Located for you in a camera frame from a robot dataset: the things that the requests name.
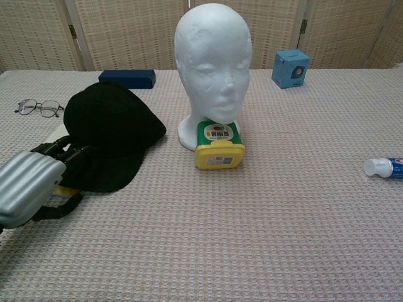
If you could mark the blue toothpaste tube white cap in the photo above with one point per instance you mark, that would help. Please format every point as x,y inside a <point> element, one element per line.
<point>382,167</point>

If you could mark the brass screen hinge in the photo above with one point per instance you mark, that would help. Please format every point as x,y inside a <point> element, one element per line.
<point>73,31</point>
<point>303,26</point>

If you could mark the thin metal frame eyeglasses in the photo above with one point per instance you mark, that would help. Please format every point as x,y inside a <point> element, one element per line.
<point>42,108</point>

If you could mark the light blue cube box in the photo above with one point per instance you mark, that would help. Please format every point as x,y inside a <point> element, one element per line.
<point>285,67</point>

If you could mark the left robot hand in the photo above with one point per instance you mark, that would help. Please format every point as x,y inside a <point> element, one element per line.
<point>28,182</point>

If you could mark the woven folding screen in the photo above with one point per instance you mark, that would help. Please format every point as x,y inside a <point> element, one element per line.
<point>126,34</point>

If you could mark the green box with yellow lid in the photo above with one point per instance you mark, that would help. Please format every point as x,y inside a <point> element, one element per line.
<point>218,151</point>

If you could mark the white and yellow notebook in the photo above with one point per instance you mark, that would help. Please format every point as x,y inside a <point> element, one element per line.
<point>56,133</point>

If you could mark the navy blue glasses case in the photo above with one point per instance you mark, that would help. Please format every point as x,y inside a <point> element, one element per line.
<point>126,78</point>

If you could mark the woven checked tablecloth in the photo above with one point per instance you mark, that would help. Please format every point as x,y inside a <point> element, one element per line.
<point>220,236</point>

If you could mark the white foam mannequin head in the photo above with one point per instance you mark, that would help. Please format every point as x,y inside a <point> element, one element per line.
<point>211,47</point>

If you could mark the black baseball cap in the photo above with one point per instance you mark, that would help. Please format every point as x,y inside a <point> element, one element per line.
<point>119,126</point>

